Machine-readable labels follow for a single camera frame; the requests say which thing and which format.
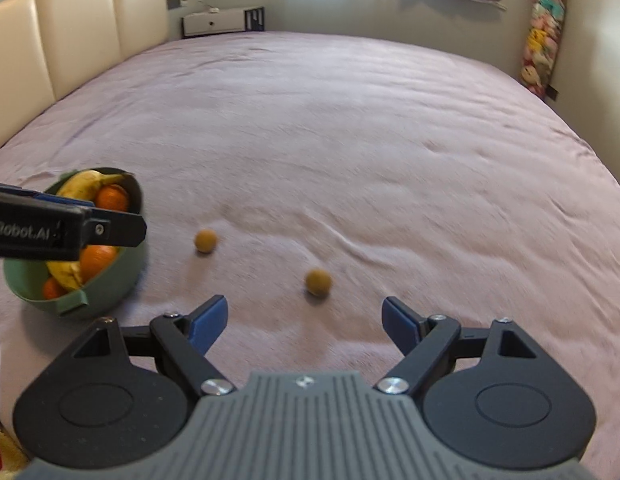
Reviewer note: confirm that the wall switch panel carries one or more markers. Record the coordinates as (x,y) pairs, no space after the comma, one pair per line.
(176,4)

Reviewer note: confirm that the orange mandarin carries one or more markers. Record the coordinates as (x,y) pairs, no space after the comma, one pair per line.
(52,289)
(95,259)
(112,197)

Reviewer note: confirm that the cream padded headboard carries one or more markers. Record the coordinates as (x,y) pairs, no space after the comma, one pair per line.
(50,48)

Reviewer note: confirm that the white bedside cabinet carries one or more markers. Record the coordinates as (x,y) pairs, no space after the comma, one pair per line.
(224,21)

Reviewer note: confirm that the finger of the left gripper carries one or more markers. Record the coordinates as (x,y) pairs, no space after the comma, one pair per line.
(36,195)

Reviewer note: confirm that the brown longan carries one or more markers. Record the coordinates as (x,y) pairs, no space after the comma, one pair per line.
(206,241)
(318,283)

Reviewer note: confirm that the hanging plush toy organizer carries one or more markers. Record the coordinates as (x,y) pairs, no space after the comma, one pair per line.
(541,45)

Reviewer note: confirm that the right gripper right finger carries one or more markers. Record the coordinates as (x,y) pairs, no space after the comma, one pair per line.
(430,347)

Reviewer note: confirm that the green fruit bowl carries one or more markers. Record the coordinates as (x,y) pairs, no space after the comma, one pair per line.
(25,278)

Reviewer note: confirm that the pink bed blanket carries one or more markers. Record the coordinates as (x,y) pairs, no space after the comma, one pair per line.
(402,171)

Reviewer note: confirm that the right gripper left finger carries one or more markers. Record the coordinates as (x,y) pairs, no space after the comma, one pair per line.
(178,343)

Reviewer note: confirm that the yellow spotted banana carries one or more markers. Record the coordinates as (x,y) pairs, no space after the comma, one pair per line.
(85,185)

